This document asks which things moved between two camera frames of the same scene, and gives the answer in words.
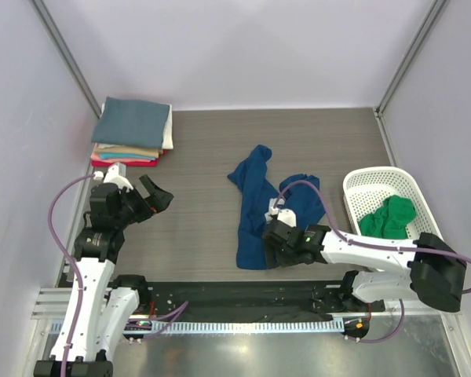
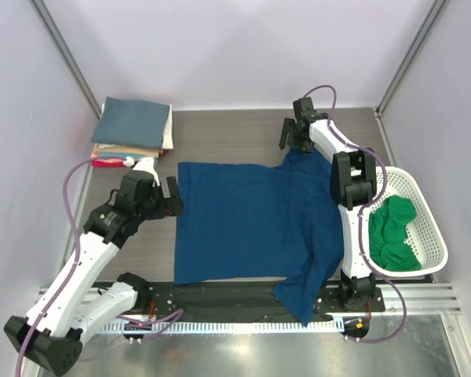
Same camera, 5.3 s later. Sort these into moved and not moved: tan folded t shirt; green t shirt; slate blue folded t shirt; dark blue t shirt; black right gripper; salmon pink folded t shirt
Moved: dark blue t shirt; black right gripper
Not moved: salmon pink folded t shirt; green t shirt; slate blue folded t shirt; tan folded t shirt
